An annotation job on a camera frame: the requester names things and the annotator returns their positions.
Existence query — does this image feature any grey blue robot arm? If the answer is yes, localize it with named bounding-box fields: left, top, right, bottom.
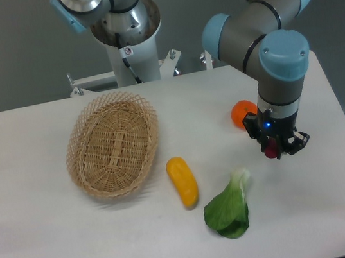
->
left=50, top=0, right=310, bottom=159

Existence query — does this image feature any green bok choy leaf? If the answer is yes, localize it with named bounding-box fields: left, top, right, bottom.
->
left=204, top=167, right=251, bottom=239

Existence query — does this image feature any dark red sweet potato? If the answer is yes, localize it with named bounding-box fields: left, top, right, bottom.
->
left=263, top=138, right=279, bottom=159

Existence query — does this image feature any black cable on pedestal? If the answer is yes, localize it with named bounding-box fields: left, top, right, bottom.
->
left=114, top=30, right=144, bottom=87

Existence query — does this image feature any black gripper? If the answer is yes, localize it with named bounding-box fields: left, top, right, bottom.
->
left=243, top=108, right=310, bottom=160

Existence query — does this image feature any orange tangerine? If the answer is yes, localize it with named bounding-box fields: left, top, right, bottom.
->
left=231, top=100, right=258, bottom=130

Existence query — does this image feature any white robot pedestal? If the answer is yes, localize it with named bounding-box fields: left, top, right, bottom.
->
left=91, top=0, right=161, bottom=87

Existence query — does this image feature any woven wicker basket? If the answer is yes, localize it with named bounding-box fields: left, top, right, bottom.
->
left=66, top=92, right=159, bottom=198

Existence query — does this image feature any white metal base frame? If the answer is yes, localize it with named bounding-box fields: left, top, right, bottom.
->
left=64, top=44, right=217, bottom=98

